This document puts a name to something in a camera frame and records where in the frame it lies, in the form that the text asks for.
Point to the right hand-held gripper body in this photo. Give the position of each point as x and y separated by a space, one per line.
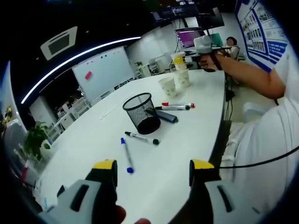
203 45

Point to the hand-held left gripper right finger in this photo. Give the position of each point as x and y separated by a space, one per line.
210 193

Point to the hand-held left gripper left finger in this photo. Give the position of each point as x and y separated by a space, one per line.
93 198

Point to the red whiteboard marker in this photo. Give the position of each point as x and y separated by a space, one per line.
178 104

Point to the black whiteboard marker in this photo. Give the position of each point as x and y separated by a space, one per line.
172 107
141 138

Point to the blue whiteboard marker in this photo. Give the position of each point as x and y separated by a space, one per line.
128 155

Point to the black mesh pen holder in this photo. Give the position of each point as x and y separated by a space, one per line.
142 116

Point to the standing whiteboard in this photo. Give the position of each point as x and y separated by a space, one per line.
105 72

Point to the pink whiteboard eraser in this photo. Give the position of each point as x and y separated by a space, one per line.
89 75

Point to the person's right hand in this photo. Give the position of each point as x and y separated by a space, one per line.
210 63

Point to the person's left hand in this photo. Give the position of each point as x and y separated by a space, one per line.
121 214

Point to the teal paper bag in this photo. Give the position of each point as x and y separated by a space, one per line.
216 39

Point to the laptop with purple screen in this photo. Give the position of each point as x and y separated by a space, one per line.
188 37

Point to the black monitor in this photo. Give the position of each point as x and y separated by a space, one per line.
210 17

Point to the small potted plant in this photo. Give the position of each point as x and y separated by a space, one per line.
139 64

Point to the person's white shirt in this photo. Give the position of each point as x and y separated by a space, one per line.
268 140

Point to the white chair armrest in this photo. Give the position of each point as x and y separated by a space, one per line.
257 109

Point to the potted green plant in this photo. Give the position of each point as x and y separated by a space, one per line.
35 137

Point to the white curved display stand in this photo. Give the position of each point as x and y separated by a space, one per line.
11 126

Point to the ceiling light strip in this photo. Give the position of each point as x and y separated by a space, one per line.
70 59

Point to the ceiling air conditioner vent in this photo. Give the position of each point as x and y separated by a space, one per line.
58 43

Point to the dark wall screen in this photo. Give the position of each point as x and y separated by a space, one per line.
175 12

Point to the blue wall poster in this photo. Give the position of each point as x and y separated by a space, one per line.
261 35

